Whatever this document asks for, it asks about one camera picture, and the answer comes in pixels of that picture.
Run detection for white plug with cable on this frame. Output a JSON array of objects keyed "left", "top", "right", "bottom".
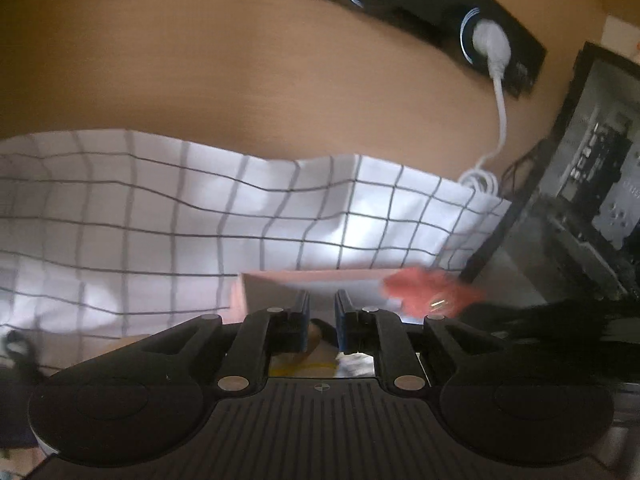
[{"left": 457, "top": 19, "right": 513, "bottom": 196}]

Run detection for white checked cloth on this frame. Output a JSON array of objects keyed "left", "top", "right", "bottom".
[{"left": 0, "top": 129, "right": 513, "bottom": 357}]

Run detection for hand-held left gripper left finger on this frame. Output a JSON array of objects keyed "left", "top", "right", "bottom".
[{"left": 135, "top": 291, "right": 311, "bottom": 394}]

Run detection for dark object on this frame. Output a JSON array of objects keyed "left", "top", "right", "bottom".
[{"left": 0, "top": 330, "right": 42, "bottom": 378}]

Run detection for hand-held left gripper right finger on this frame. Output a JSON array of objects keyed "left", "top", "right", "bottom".
[{"left": 335, "top": 289, "right": 507, "bottom": 394}]

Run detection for pink box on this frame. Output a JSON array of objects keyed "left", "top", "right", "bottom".
[{"left": 232, "top": 269, "right": 418, "bottom": 322}]

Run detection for open computer case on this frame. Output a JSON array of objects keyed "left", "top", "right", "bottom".
[{"left": 459, "top": 42, "right": 640, "bottom": 302}]

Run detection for black cables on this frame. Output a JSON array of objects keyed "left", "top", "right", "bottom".
[{"left": 501, "top": 139, "right": 547, "bottom": 197}]

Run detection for red soft toy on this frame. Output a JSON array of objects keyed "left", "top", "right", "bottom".
[{"left": 382, "top": 267, "right": 487, "bottom": 318}]

